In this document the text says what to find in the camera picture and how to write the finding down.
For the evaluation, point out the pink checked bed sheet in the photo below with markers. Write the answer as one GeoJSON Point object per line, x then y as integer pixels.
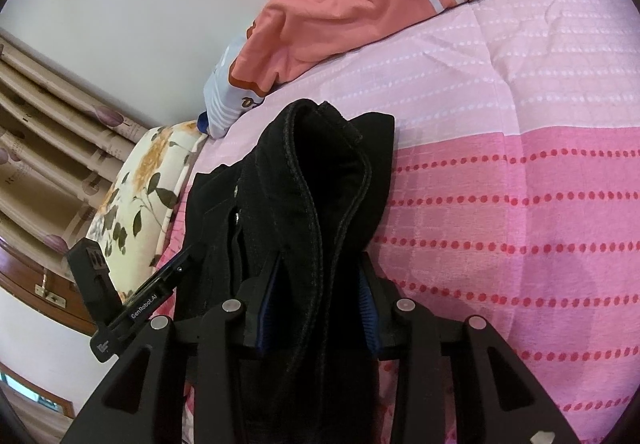
{"type": "Point", "coordinates": [500, 174]}

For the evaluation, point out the black pants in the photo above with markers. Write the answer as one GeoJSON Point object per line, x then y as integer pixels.
{"type": "Point", "coordinates": [320, 204]}

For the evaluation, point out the beige striped curtain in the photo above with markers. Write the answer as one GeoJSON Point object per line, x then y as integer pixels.
{"type": "Point", "coordinates": [50, 134]}

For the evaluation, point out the brown wooden frame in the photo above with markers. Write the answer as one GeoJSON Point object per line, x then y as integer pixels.
{"type": "Point", "coordinates": [30, 386]}
{"type": "Point", "coordinates": [20, 276]}

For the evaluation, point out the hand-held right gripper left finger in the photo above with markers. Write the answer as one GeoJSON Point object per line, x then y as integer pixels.
{"type": "Point", "coordinates": [264, 319]}

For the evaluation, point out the floral cream pillow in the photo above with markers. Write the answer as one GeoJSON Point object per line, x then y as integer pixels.
{"type": "Point", "coordinates": [145, 184]}

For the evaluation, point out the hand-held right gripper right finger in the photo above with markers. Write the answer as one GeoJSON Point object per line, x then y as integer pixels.
{"type": "Point", "coordinates": [372, 319]}

